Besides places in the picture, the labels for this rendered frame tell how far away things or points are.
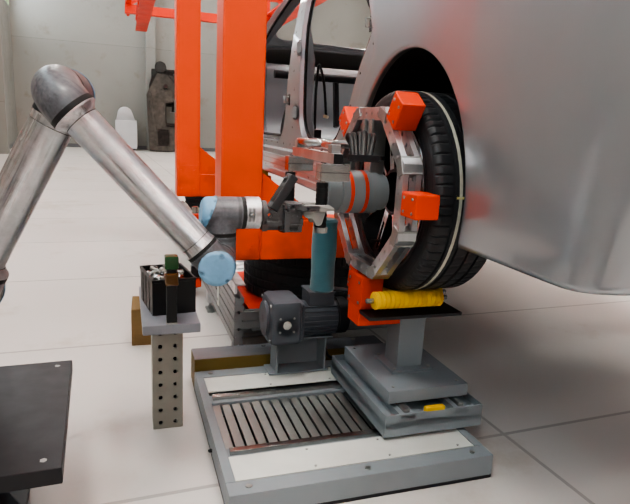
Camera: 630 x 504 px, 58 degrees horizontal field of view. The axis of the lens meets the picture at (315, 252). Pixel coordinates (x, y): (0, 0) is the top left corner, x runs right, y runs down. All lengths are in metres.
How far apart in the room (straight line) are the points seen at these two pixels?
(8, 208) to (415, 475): 1.35
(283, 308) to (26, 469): 1.05
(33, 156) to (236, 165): 0.84
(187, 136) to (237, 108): 1.94
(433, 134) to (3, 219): 1.17
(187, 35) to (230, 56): 1.96
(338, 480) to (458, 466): 0.39
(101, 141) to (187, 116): 2.69
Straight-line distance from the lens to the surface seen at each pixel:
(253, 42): 2.22
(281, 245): 2.28
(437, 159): 1.65
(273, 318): 2.13
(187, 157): 4.11
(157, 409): 2.09
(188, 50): 4.13
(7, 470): 1.46
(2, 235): 1.66
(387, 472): 1.79
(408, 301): 1.88
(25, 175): 1.62
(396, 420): 1.90
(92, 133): 1.43
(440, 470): 1.88
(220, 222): 1.55
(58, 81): 1.47
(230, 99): 2.18
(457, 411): 2.01
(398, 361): 2.06
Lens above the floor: 1.05
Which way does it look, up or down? 12 degrees down
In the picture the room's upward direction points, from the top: 3 degrees clockwise
